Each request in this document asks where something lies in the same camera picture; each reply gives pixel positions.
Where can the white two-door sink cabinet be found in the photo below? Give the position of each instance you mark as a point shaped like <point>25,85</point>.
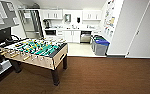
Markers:
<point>72,36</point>

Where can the black lidded waste bin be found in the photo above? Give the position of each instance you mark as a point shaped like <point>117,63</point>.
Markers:
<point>95,35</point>

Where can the green foosball table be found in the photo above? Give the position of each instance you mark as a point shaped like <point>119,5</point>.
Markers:
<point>37,53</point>

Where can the large printed notice poster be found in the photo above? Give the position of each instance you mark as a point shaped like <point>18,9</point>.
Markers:
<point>108,13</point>

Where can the stainless steel refrigerator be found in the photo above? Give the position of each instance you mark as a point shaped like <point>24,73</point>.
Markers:
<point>31,24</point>

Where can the white door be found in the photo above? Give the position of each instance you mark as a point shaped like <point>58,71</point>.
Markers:
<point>144,30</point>

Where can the grey board with papers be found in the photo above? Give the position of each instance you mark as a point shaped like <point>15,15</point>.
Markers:
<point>2,13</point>

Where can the white three-door wall cabinet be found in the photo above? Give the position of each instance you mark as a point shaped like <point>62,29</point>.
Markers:
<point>92,15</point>

